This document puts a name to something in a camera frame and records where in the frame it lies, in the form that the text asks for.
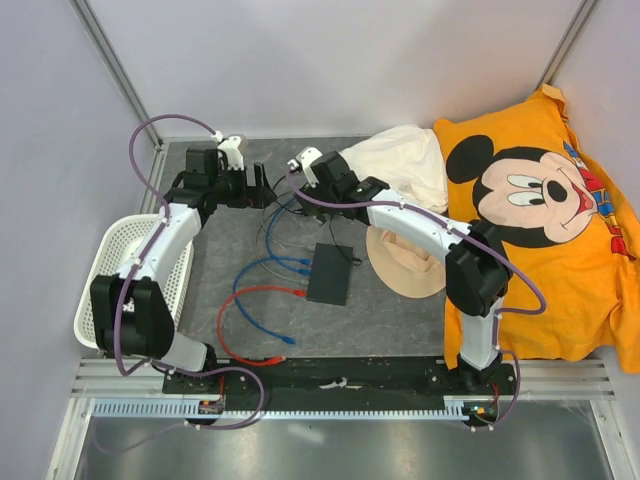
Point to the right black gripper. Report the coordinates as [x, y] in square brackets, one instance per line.
[311, 207]

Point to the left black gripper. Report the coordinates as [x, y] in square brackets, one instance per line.
[250, 197]

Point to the black network switch box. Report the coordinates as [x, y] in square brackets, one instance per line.
[330, 276]

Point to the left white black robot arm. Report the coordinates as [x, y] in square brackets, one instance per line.
[131, 316]

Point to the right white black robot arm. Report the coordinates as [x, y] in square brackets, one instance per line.
[476, 279]

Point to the cream white cloth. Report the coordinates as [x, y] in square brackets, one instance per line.
[409, 159]

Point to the beige bucket hat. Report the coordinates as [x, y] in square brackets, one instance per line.
[405, 268]

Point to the orange Mickey Mouse cloth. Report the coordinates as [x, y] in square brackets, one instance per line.
[563, 222]

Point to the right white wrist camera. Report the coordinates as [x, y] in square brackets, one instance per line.
[303, 161]

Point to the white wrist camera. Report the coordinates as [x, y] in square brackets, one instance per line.
[303, 161]
[233, 147]

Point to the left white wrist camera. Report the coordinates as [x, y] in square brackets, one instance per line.
[233, 147]

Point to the black power adapter with cord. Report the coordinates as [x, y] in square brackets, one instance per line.
[349, 257]

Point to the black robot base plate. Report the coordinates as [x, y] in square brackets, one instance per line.
[419, 374]

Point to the grey slotted cable duct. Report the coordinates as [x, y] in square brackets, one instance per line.
[196, 409]

